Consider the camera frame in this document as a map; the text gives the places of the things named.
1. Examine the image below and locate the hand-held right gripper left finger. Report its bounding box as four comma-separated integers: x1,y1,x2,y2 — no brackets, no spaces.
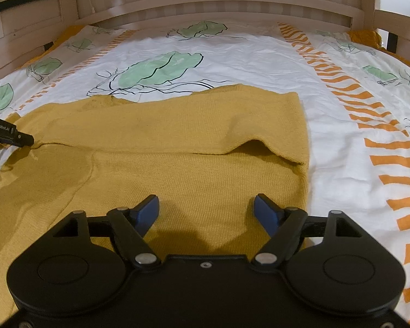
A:
51,195,161,268

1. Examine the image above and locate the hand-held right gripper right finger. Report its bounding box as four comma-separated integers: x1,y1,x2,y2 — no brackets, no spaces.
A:
251,194,363,267

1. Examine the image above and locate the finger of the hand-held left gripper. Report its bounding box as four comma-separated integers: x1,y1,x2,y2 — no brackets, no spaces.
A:
7,129,35,149

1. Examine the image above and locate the mustard yellow knit sweater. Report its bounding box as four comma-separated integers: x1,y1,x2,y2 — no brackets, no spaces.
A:
0,84,310,328

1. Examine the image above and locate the white leaf printed duvet cover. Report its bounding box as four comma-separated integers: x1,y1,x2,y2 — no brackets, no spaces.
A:
0,20,410,325

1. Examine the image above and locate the light wooden bed frame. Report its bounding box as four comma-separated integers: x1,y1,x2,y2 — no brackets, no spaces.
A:
0,0,410,89

